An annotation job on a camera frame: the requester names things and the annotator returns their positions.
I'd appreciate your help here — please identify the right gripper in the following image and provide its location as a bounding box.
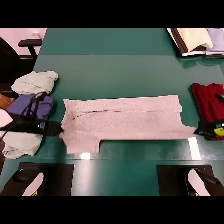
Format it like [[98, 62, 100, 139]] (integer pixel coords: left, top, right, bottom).
[[194, 119, 215, 141]]

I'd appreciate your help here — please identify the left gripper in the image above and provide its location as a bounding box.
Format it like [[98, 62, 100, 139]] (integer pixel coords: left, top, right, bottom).
[[43, 120, 65, 137]]

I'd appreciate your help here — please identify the pink garment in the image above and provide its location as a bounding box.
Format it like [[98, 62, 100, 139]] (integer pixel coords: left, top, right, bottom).
[[59, 95, 197, 155]]

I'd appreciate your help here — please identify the purple garment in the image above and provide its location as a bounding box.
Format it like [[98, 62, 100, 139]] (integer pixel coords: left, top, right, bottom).
[[6, 92, 55, 121]]

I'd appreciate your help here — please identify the red garment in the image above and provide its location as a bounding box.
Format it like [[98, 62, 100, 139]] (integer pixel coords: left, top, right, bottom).
[[190, 82, 224, 123]]

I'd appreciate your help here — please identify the pale grey garment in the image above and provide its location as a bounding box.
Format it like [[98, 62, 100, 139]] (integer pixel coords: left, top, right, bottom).
[[0, 130, 44, 160]]

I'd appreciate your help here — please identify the white garment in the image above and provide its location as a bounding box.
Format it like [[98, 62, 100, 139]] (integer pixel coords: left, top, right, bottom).
[[11, 70, 60, 96]]

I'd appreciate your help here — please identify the dark brown garment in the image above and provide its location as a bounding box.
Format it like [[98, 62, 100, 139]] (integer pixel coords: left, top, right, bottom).
[[169, 27, 208, 57]]

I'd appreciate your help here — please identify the lavender garment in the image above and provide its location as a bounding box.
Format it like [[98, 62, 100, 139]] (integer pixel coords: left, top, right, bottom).
[[205, 27, 224, 57]]

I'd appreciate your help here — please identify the cream garment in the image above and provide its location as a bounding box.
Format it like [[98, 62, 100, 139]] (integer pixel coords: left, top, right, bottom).
[[175, 27, 214, 53]]

